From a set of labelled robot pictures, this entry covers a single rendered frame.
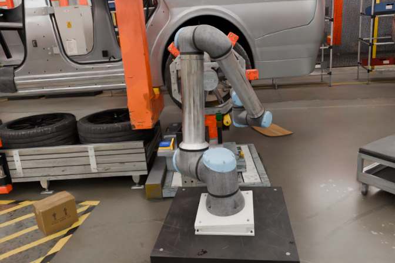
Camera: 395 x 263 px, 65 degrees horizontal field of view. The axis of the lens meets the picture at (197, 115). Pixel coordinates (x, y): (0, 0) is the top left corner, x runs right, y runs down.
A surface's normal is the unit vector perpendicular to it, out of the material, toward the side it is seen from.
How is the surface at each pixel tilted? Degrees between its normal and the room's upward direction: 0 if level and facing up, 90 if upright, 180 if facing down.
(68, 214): 90
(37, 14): 87
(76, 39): 90
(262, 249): 0
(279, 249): 0
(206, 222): 5
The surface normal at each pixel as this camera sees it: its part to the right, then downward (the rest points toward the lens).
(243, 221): -0.14, -0.94
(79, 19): -0.14, 0.26
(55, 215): 0.70, 0.13
